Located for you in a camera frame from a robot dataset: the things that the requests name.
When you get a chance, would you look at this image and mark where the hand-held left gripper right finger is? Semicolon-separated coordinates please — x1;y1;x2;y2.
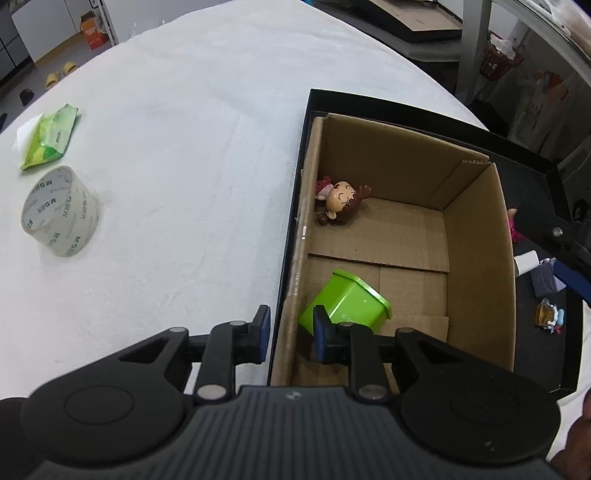
313;306;467;400

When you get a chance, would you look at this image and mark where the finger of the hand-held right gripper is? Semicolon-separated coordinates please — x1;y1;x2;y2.
529;217;591;308

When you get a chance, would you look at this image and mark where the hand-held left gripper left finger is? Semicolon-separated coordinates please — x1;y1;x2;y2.
119;305;271;400

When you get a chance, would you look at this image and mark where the purple box toy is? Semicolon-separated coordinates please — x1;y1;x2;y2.
532;258;568;297

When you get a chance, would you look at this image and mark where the small blue red figurine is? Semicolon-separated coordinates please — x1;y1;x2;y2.
536;298;566;335

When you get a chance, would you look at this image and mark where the green plastic container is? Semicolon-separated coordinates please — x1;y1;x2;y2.
298;269;393;340

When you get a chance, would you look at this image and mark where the small white box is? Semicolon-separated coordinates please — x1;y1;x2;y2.
514;250;539;276

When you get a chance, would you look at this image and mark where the pink figurine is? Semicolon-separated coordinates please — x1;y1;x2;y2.
507;208;525;243

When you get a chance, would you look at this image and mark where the black shallow tray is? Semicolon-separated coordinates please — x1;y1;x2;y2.
267;89;585;395

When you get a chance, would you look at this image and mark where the brown cardboard box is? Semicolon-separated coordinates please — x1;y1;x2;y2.
270;113;517;388

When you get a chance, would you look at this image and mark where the brown-haired doll figurine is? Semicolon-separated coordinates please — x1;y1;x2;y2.
315;175;372;227

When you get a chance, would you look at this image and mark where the person's right hand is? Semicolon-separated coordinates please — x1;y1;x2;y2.
553;390;591;480

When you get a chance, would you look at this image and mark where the white printed cloth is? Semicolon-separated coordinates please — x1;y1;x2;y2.
508;69;591;158

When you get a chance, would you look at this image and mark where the clear tape roll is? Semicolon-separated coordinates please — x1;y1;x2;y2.
21;166;99;258

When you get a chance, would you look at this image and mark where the red-brown woven basket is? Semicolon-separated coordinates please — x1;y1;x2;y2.
480;34;525;79

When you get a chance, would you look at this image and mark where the black grey desk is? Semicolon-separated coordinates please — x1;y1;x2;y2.
455;0;591;102

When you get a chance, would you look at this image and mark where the green wipes packet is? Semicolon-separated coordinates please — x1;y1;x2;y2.
21;104;79;172

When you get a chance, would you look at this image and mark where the white paper sheet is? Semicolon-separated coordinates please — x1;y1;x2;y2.
14;112;44;153

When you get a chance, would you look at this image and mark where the orange cardboard box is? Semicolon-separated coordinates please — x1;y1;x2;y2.
79;13;112;51

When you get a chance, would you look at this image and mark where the white floor cabinet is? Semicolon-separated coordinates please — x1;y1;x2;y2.
11;0;100;61

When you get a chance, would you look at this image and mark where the black picture frame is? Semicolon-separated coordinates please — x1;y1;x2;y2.
318;0;462;44

